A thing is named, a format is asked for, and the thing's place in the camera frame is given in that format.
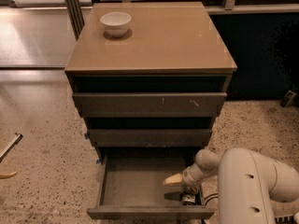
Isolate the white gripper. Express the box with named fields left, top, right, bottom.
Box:
left=163, top=164, right=212, bottom=194

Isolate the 7up soda can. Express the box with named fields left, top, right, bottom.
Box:
left=181, top=192, right=196, bottom=205

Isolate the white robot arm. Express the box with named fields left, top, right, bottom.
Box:
left=164, top=148, right=299, bottom=224

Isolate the open bottom grey drawer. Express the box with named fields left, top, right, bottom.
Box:
left=87, top=147, right=214, bottom=220

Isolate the top grey drawer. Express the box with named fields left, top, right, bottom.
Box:
left=73, top=92, right=226, bottom=118

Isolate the middle grey drawer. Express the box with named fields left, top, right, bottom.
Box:
left=88, top=129, right=212, bottom=147

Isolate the brown drawer cabinet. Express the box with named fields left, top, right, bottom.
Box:
left=64, top=1, right=238, bottom=163

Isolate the power strip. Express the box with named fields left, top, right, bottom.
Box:
left=275, top=216, right=297, bottom=224

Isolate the small dark floor object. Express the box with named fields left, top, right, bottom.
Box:
left=280, top=90, right=297, bottom=107

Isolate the white ceramic bowl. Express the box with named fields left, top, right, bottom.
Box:
left=100, top=12, right=132, bottom=37

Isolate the black cable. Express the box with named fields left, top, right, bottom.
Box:
left=204, top=192, right=220, bottom=203

